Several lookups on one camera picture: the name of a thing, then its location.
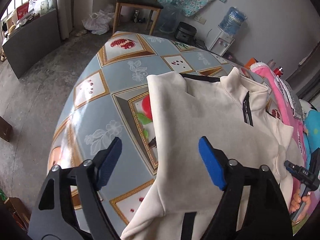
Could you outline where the black rice cooker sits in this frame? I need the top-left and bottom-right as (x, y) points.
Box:
(174, 22), (197, 44)

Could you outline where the dark grey cabinet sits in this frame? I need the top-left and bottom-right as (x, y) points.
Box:
(3, 9), (61, 79)

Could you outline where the person's right hand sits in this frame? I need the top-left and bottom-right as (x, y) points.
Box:
(289, 189), (311, 216)

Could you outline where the blue water bottle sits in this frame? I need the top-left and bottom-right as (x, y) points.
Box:
(218, 7), (247, 36)

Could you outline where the red bottle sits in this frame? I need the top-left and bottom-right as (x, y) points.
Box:
(273, 67), (284, 77)

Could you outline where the white plastic bag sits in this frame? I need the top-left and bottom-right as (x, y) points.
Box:
(82, 4), (114, 35)

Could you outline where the blue striped pillow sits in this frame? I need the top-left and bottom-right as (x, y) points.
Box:
(304, 109), (320, 153)

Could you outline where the cream zip jacket black trim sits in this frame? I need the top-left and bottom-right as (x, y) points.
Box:
(121, 68), (303, 239)

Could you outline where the white water dispenser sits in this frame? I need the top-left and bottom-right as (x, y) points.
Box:
(204, 27), (234, 56)

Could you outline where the grey silver cushion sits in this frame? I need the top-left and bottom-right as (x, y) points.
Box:
(276, 77), (305, 121)

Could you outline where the brown cardboard box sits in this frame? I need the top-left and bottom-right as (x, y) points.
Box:
(0, 116), (13, 142)

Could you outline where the grey curtain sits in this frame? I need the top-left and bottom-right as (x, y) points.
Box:
(50, 0), (73, 40)

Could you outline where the patterned blue table cover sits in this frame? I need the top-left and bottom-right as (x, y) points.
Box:
(47, 31), (283, 227)

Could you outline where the pink floral blanket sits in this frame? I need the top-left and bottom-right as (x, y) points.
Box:
(250, 62), (308, 166)

